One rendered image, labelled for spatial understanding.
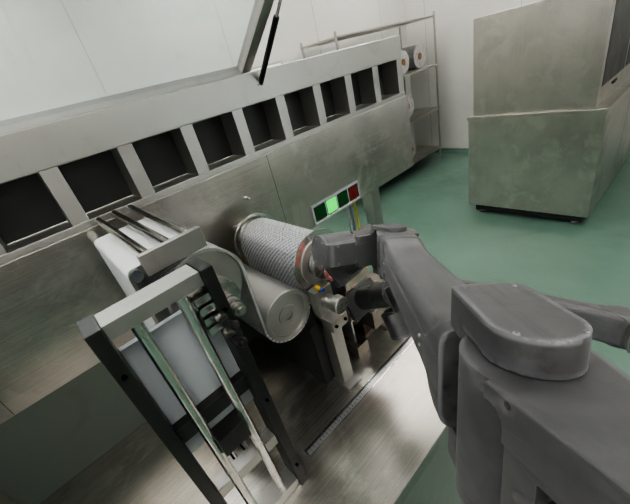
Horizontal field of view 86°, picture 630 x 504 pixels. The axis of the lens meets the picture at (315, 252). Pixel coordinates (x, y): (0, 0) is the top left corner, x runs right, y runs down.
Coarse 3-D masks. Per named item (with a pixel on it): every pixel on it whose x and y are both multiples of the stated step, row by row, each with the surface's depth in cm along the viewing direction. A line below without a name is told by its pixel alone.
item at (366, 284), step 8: (368, 280) 84; (360, 288) 81; (368, 288) 77; (352, 296) 81; (360, 296) 79; (368, 296) 76; (352, 304) 80; (360, 304) 79; (368, 304) 77; (352, 312) 80; (360, 312) 81
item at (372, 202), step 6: (372, 192) 162; (378, 192) 165; (366, 198) 165; (372, 198) 163; (378, 198) 166; (366, 204) 168; (372, 204) 164; (378, 204) 167; (366, 210) 170; (372, 210) 167; (378, 210) 168; (366, 216) 172; (372, 216) 169; (378, 216) 169; (372, 222) 171; (378, 222) 170
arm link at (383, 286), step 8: (376, 288) 74; (384, 288) 72; (376, 296) 74; (384, 296) 72; (392, 296) 73; (376, 304) 75; (384, 304) 73; (392, 304) 72; (384, 312) 75; (392, 312) 72
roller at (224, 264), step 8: (200, 256) 58; (208, 256) 59; (216, 256) 60; (224, 256) 61; (184, 264) 56; (216, 264) 60; (224, 264) 61; (232, 264) 63; (224, 272) 62; (232, 272) 63; (240, 272) 64; (232, 280) 63; (240, 280) 65; (240, 288) 65; (176, 304) 57
